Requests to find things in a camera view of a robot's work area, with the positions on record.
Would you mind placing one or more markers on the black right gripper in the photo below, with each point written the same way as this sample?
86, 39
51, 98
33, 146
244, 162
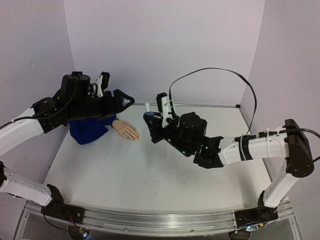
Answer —
158, 126

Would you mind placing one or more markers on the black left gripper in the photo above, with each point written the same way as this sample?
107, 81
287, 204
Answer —
113, 108

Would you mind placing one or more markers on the white nail polish cap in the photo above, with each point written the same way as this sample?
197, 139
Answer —
147, 107

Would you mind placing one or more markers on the blue nail polish bottle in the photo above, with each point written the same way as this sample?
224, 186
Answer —
149, 113

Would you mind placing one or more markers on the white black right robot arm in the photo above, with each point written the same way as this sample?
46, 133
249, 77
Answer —
187, 134

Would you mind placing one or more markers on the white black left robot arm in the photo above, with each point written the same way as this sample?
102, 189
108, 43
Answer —
77, 99

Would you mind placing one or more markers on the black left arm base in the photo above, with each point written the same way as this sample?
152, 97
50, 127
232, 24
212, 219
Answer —
58, 209

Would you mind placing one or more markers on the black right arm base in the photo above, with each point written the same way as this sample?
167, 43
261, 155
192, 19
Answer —
260, 214

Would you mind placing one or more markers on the mannequin hand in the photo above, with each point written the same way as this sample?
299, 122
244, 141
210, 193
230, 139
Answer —
125, 130

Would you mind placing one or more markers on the blue white red jacket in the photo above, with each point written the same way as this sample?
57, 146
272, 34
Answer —
86, 131

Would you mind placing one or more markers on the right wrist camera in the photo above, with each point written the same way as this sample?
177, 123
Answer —
167, 109

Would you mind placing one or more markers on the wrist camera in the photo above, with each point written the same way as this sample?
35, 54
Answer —
167, 109
101, 83

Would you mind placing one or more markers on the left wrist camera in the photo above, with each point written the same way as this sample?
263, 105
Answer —
101, 83

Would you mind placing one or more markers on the aluminium table front rail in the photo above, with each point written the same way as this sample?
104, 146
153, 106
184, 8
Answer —
159, 223

